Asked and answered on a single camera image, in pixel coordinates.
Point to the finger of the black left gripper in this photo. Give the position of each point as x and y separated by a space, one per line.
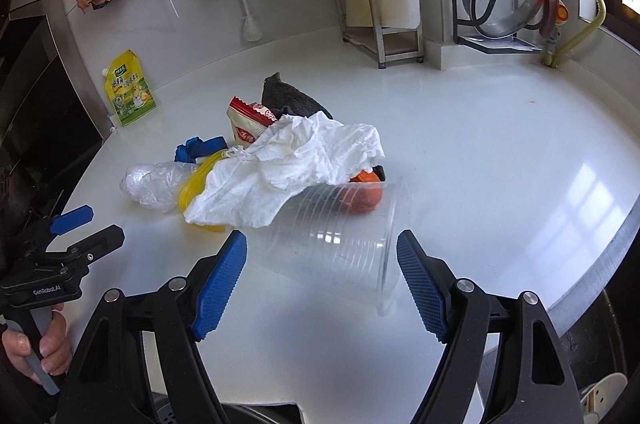
96 246

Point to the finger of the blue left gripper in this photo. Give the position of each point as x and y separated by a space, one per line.
71 220

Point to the grey perforated trash basket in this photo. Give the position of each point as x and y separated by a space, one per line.
239 413

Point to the clear plastic cup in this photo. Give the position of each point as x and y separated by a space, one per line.
313 241

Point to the white tissue paper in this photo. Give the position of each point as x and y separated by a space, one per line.
248 187

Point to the black oven front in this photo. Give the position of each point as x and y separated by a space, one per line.
53 120

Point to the orange gas valve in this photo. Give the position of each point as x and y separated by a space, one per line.
561 17

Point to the yellow green refill pouch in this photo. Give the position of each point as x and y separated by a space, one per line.
126 88

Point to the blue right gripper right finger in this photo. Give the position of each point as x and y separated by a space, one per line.
427 278

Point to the person's left hand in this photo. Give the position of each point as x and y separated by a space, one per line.
54 347

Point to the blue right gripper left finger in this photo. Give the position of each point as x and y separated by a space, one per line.
213 280

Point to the blue plastic clip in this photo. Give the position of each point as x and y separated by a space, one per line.
195 148

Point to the red white snack wrapper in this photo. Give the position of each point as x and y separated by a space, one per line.
248 120

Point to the clear plastic bag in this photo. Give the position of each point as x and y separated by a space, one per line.
156 186

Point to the orange red plastic piece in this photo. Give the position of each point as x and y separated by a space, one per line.
364 192

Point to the steel cutting board rack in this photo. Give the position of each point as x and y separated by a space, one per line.
384 45

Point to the blue white bottle brush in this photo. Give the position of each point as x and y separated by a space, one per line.
251 31

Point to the dark grey cloth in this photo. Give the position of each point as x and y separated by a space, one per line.
284 99

